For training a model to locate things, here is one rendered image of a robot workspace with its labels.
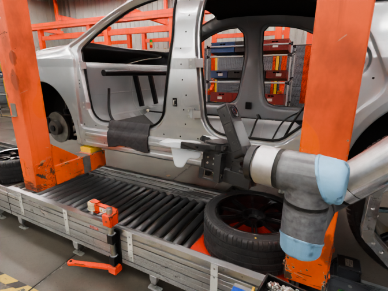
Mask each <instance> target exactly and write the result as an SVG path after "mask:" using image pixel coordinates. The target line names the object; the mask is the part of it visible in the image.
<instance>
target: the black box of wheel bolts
mask: <svg viewBox="0 0 388 291"><path fill-rule="evenodd" d="M257 291H307V290H304V289H302V288H300V287H298V286H296V285H293V284H291V283H289V282H286V281H284V280H283V279H280V278H278V277H276V276H273V275H271V274H269V273H267V274H266V276H265V277H264V279H263V280H262V283H261V284H260V286H259V288H258V289H257Z"/></svg>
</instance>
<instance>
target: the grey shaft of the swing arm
mask: <svg viewBox="0 0 388 291"><path fill-rule="evenodd" d="M111 214H113V209H112V207H107V208H106V215H108V216H110V215H111ZM108 232H109V233H108V234H106V236H107V243H108V244H110V253H111V255H110V256H109V262H110V265H112V266H113V267H116V266H117V265H118V263H119V264H121V265H122V266H123V264H122V252H121V239H120V231H119V230H117V229H115V228H114V226H113V227H112V228H109V227H108Z"/></svg>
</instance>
